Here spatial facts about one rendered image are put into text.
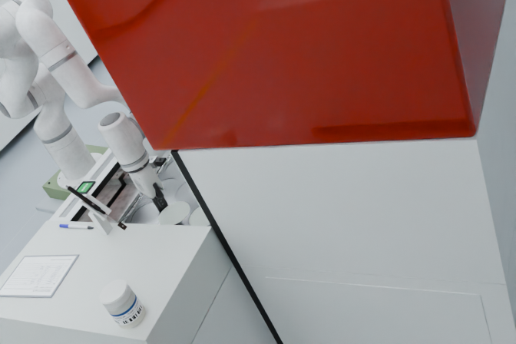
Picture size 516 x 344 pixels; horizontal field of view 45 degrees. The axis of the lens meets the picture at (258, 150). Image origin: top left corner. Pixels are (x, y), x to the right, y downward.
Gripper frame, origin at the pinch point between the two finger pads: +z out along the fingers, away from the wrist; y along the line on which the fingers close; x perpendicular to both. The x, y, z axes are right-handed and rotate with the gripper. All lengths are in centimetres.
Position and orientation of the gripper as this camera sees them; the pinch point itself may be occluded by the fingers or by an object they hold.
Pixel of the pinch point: (160, 202)
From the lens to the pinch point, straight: 189.1
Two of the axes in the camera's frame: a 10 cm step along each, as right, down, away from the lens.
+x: 7.0, -6.0, 3.9
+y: 6.2, 2.5, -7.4
